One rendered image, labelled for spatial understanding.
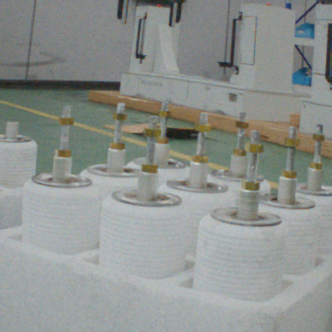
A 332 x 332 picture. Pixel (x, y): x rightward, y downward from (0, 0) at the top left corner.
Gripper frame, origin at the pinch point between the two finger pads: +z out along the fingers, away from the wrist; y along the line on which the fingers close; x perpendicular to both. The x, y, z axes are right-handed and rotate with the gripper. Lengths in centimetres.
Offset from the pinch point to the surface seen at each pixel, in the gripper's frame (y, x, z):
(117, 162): 3.2, 10.6, 18.6
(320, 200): -21.9, 19.1, 19.7
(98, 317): 6.1, 33.6, 29.4
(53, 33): 29, -649, 74
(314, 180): -22.0, 15.4, 18.2
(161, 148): -3.5, 1.1, 19.0
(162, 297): 0.2, 37.4, 24.5
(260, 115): -104, -311, 78
